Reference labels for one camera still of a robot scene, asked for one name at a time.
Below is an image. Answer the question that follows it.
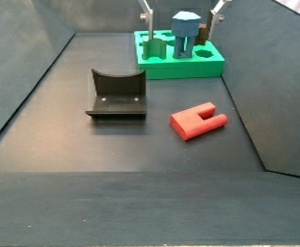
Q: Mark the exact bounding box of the green curved-top block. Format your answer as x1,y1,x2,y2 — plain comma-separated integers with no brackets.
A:
141,39,166,60

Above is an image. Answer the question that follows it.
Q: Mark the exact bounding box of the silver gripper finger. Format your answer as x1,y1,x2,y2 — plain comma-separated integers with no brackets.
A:
136,0,153,40
206,0,232,40

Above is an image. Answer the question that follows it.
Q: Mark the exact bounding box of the black curved regrasp fixture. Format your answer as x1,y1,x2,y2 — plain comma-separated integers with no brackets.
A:
86,69,146,117

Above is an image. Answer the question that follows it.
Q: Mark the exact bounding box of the blue hexagon-top peg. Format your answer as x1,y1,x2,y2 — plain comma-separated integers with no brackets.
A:
170,11,201,59

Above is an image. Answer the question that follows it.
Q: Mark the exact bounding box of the brown star peg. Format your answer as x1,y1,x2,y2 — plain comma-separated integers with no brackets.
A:
194,23,208,45

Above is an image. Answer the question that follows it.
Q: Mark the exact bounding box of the red square-circle forked block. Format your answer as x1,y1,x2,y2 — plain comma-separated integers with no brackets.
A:
169,102,228,141

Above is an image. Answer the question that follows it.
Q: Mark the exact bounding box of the green shape-sorting base block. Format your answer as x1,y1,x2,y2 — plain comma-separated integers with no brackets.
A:
133,30,224,80

